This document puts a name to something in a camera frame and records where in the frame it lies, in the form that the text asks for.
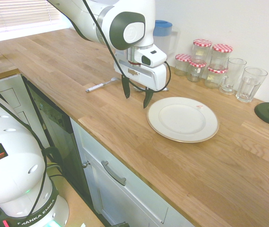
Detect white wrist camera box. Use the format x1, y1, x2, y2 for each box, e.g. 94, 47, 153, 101
134, 45, 168, 68

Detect black dishwasher front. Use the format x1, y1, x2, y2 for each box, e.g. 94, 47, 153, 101
21, 75, 95, 210

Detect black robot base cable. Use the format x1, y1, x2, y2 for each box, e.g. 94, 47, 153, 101
0, 70, 63, 219

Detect white cabinet drawer front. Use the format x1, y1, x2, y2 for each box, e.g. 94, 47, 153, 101
70, 117, 190, 227

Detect clear pitcher with blue lid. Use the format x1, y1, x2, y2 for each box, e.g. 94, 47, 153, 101
153, 19, 181, 59

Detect white window blinds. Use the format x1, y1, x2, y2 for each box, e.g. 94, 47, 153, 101
0, 0, 64, 32

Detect grey metal drawer handle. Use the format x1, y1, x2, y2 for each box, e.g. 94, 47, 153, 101
101, 160, 127, 187

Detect black camera cable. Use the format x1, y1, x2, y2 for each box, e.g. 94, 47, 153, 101
82, 0, 172, 93

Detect tall jar red checkered lid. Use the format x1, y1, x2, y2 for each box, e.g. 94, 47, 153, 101
191, 38, 213, 63
210, 44, 234, 69

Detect white plate with gold rim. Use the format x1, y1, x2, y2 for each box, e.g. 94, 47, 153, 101
146, 96, 220, 144

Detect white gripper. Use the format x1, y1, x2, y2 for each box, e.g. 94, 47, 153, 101
114, 50, 168, 109

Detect small jar red checkered lid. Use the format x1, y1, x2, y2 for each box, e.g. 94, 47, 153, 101
174, 53, 192, 77
186, 60, 207, 83
204, 65, 228, 89

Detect silver metal fork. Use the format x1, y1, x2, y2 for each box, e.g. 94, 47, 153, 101
85, 77, 121, 94

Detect white side cabinet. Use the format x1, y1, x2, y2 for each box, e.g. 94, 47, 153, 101
0, 73, 51, 148

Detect clear glass mug with handle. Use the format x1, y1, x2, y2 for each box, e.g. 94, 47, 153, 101
219, 57, 247, 96

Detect clear faceted glass tumbler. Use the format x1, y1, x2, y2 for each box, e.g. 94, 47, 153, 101
235, 66, 269, 103

